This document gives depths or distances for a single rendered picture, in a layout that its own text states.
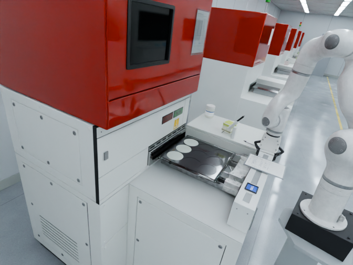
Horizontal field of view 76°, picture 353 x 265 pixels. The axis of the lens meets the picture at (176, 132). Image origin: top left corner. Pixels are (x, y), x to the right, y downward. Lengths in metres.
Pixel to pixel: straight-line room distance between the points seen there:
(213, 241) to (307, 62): 0.92
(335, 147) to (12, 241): 2.15
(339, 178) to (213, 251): 0.63
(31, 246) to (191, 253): 1.29
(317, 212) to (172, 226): 0.67
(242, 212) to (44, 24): 1.08
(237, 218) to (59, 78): 0.95
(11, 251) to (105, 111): 1.55
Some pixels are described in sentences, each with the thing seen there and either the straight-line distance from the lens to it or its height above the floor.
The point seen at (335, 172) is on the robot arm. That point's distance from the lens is 1.12.
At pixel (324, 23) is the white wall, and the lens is 14.27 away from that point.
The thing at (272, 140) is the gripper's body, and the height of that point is 1.10.
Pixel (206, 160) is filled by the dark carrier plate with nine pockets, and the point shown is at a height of 0.90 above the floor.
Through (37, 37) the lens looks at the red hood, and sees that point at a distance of 1.09.
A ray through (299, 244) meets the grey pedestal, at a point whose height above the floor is 0.82.
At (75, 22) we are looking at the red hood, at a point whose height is 1.58.
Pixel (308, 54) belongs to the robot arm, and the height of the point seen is 1.56.
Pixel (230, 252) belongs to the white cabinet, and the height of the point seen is 0.74.
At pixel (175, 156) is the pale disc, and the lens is 1.36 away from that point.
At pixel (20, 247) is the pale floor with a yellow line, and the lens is 2.19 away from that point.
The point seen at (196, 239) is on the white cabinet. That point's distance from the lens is 1.21.
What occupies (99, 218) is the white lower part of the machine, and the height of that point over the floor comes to 0.73.
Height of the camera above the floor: 1.63
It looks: 26 degrees down
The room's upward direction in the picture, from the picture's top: 8 degrees clockwise
